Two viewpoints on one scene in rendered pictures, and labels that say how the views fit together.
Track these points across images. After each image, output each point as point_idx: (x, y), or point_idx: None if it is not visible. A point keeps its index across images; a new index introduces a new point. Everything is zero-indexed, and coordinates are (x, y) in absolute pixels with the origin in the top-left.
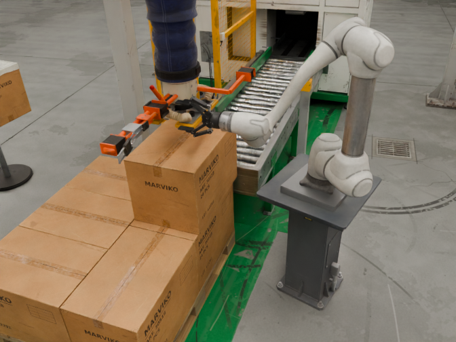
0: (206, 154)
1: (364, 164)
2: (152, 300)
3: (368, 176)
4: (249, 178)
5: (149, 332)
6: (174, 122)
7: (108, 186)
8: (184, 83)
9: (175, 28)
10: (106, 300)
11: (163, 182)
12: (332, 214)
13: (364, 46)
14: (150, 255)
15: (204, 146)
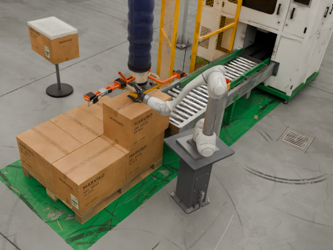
0: (143, 111)
1: (210, 140)
2: (91, 174)
3: (210, 147)
4: (174, 130)
5: (86, 188)
6: None
7: (99, 113)
8: (139, 73)
9: (138, 46)
10: (72, 167)
11: (117, 119)
12: (193, 161)
13: (210, 83)
14: (102, 154)
15: (145, 106)
